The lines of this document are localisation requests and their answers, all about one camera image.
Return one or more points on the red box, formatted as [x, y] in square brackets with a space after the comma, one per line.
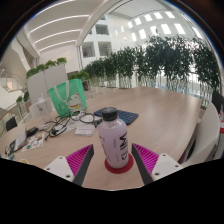
[221, 127]

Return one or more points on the white curved chair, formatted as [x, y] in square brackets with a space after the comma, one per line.
[206, 136]

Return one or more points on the dark blue keyboard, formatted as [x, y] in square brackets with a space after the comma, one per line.
[128, 116]

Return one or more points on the plants atop white cabinet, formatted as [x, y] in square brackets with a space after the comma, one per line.
[50, 64]

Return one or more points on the white paper packet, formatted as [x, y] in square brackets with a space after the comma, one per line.
[85, 130]

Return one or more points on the pale purple drink bottle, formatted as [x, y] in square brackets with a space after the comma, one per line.
[113, 143]

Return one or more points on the clear plastic jug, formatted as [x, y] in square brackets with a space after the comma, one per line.
[43, 110]

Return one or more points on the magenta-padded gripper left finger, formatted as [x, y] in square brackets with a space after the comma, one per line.
[77, 160]

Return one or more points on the green tote bag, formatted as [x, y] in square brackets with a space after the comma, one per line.
[65, 96]

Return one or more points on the black power adapter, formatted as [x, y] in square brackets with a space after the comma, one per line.
[32, 131]

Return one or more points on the colourful sticker sheet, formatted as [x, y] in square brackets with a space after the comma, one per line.
[33, 141]

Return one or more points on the white cabinet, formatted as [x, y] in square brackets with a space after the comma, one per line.
[46, 85]

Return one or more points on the low planter with green plants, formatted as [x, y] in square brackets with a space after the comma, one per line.
[80, 76]

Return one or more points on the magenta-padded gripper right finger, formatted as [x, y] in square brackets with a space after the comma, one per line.
[148, 159]

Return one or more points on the row of green plants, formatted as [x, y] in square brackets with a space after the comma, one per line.
[160, 60]

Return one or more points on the ceiling light strips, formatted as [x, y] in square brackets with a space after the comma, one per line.
[56, 33]

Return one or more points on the flat round red coaster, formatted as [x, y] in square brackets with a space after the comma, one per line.
[116, 170]

